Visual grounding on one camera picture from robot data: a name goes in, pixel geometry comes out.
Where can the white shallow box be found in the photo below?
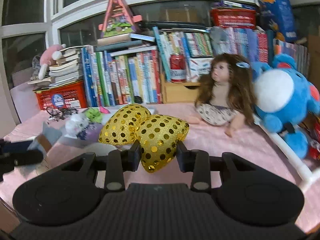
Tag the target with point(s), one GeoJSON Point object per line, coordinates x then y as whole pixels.
{"type": "Point", "coordinates": [105, 119]}

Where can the white fluffy plush toy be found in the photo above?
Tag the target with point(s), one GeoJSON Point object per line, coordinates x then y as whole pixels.
{"type": "Point", "coordinates": [76, 124]}

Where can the white printed small box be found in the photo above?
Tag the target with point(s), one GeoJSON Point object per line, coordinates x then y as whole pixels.
{"type": "Point", "coordinates": [198, 67]}

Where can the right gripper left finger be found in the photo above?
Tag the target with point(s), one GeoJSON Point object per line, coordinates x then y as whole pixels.
{"type": "Point", "coordinates": [119, 162]}

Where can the brown haired doll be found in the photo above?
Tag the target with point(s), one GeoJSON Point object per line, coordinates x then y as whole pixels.
{"type": "Point", "coordinates": [226, 95]}

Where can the blue cardboard box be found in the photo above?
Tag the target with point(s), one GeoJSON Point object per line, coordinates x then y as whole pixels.
{"type": "Point", "coordinates": [277, 16]}

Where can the small wooden drawer box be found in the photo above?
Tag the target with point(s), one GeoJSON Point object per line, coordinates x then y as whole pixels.
{"type": "Point", "coordinates": [178, 91]}

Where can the red basket on books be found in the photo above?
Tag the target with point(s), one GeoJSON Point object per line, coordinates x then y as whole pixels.
{"type": "Point", "coordinates": [232, 17]}

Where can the green scrunchie with pink bow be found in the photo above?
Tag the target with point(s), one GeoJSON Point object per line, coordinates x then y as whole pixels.
{"type": "Point", "coordinates": [96, 115]}

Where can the white paper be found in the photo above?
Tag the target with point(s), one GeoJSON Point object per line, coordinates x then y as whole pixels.
{"type": "Point", "coordinates": [46, 139]}

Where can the red plastic crate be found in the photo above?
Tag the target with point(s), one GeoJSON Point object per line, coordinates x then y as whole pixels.
{"type": "Point", "coordinates": [71, 95]}

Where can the blue white plush toy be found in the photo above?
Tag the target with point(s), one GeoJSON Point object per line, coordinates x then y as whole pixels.
{"type": "Point", "coordinates": [284, 97]}

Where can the row of upright books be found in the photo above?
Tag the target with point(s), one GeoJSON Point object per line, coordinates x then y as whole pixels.
{"type": "Point", "coordinates": [138, 68]}

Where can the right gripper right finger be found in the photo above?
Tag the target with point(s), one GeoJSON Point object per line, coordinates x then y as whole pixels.
{"type": "Point", "coordinates": [197, 162]}

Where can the triangular pink toy house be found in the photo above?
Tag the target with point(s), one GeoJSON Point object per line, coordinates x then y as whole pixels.
{"type": "Point", "coordinates": [119, 19]}

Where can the pink white plush toy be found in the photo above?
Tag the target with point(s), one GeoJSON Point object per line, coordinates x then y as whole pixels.
{"type": "Point", "coordinates": [47, 59]}

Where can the red Budweiser can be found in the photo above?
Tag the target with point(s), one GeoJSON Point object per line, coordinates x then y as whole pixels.
{"type": "Point", "coordinates": [177, 68]}

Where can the miniature black bicycle model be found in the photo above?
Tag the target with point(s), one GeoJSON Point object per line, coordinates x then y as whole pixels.
{"type": "Point", "coordinates": [61, 112]}

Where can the stack of flat books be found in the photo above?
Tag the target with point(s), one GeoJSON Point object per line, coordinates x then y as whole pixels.
{"type": "Point", "coordinates": [67, 69]}

